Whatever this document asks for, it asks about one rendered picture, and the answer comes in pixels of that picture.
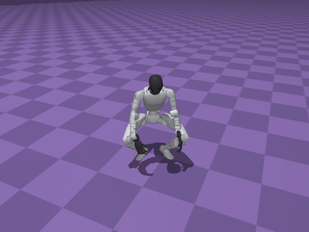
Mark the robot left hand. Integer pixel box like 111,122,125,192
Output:
176,130,183,152

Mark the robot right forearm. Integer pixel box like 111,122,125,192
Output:
129,112,138,140

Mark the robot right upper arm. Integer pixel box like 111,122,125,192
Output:
131,90,144,120

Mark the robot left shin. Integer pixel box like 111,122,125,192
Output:
163,136,189,150

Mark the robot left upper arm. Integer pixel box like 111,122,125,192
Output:
165,88,178,117

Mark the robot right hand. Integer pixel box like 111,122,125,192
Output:
133,133,148,154

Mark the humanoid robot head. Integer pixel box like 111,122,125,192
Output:
148,74,163,95

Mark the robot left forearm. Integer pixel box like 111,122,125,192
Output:
172,110,182,134

